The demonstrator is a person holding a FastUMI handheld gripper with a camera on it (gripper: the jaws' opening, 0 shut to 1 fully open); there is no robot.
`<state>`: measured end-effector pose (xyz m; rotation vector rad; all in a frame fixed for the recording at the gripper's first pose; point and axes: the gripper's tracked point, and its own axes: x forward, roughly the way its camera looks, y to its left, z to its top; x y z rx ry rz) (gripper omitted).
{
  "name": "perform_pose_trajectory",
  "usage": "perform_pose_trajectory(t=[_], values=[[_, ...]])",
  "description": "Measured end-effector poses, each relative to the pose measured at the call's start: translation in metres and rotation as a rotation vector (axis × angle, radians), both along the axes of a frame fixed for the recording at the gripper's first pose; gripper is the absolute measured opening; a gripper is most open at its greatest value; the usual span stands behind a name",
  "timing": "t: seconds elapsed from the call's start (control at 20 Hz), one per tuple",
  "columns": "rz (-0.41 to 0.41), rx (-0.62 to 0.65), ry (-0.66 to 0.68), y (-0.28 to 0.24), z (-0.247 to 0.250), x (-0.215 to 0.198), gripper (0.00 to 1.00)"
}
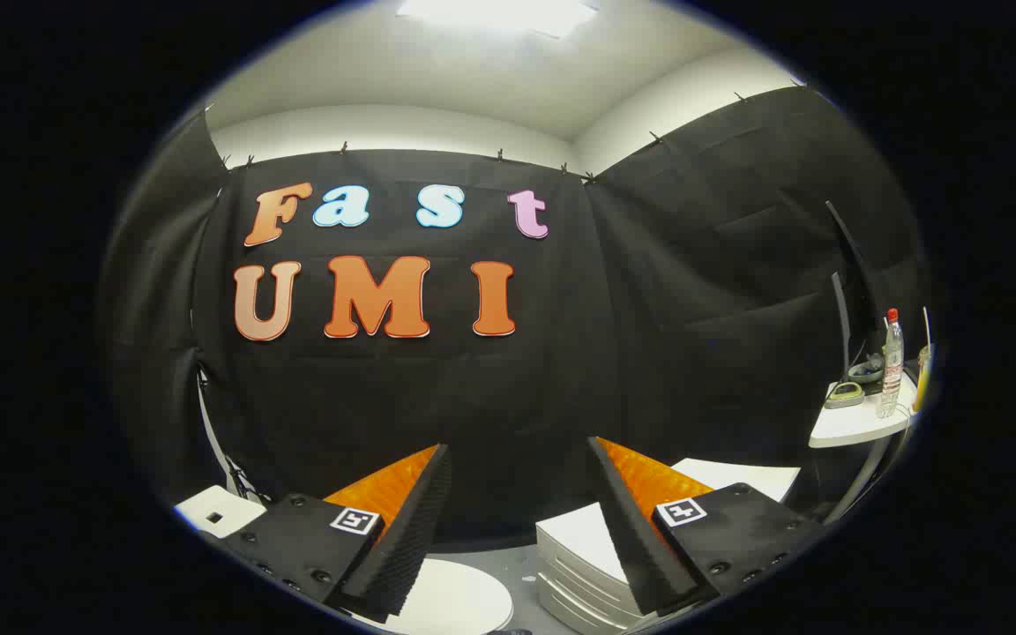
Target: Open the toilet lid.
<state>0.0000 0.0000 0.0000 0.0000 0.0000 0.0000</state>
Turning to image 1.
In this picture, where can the ceiling light panel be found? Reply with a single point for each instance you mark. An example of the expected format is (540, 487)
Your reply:
(499, 13)

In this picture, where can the yellow drink cup with straw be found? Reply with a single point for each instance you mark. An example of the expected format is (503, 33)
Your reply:
(922, 379)

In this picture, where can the white pole stand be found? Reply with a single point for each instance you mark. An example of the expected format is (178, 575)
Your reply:
(211, 428)

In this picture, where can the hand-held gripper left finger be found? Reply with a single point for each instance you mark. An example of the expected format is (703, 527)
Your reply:
(402, 538)

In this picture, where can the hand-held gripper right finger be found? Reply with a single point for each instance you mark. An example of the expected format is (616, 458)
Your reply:
(636, 538)

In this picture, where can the clear water bottle red cap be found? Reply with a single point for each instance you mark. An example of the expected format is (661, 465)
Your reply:
(892, 370)

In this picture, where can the white drawer cabinet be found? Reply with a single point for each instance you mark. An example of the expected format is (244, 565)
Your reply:
(578, 547)

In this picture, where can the small olive grey device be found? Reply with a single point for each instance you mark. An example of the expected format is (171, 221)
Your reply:
(845, 397)

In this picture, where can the grey round object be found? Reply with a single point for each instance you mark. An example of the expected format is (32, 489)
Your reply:
(866, 371)

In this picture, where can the white side table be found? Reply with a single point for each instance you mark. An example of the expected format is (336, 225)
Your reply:
(852, 425)

